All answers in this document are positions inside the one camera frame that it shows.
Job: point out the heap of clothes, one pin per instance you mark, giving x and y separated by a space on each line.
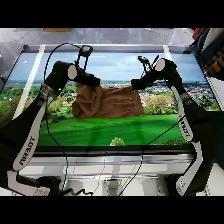
210 53

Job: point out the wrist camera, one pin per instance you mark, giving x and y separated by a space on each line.
85 53
145 63

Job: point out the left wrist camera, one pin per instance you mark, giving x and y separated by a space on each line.
85 53

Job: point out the silver frame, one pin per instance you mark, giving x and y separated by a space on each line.
110 173

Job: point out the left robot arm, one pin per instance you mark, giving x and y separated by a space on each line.
30 133

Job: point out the brown pants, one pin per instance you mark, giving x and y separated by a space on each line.
110 103

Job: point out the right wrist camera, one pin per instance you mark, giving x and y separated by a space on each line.
145 63

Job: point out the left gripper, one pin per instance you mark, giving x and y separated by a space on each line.
90 80

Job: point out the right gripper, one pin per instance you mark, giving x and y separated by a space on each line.
138 84

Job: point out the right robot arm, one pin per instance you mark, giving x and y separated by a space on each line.
195 133

